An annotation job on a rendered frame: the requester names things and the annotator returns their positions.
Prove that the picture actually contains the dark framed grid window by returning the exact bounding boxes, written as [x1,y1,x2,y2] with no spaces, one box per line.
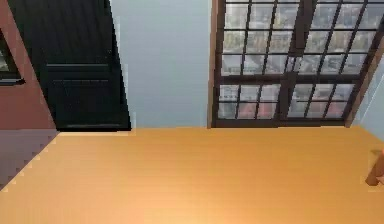
[206,0,384,129]

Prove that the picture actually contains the black room door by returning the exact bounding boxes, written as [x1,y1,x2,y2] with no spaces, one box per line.
[7,0,132,132]

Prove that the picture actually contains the brown wooden furniture leg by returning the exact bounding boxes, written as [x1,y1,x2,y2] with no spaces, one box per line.
[365,150,384,187]

